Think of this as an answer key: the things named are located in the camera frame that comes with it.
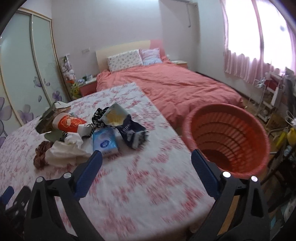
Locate white tissue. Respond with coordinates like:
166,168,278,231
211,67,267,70
45,133,93,167

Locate red paper cup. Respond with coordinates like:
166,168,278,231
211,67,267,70
52,113,87,133

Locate blue tissue pack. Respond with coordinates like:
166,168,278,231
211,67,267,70
92,127,119,157

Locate dark blue snack bag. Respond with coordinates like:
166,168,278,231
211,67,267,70
99,103,148,150

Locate red plastic trash basket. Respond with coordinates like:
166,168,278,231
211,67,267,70
182,103,270,179

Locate brown scrunchie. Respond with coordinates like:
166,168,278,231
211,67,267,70
33,141,53,170

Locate light green sock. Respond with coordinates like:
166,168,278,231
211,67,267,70
44,130,68,143

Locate floral pink white bedsheet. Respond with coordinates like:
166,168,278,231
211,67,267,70
0,81,216,241

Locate black mesh mat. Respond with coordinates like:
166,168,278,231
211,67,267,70
77,123,97,138

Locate black floral cloth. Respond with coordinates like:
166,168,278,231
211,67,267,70
91,107,109,131

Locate wardrobe with purple flowers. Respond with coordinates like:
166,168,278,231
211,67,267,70
1,8,70,143

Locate plush toy display tube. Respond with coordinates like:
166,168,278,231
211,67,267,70
61,54,80,99

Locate pink left nightstand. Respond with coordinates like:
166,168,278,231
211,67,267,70
79,78,97,97

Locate coral pink duvet bed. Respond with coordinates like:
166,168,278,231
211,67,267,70
96,61,244,128

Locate pink curtain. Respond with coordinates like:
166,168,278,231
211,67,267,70
220,1,295,83

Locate right nightstand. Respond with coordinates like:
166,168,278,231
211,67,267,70
171,60,188,69

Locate beige pink headboard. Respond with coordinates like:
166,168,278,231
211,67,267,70
96,39,166,72

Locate pink striped pillow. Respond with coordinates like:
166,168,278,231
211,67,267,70
139,48,163,66

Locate floral white pillow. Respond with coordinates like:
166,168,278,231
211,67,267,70
107,49,143,72

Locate white wire rack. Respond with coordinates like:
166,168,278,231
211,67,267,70
247,72,285,123

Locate wall socket plate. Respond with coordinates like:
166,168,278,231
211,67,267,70
82,48,90,53

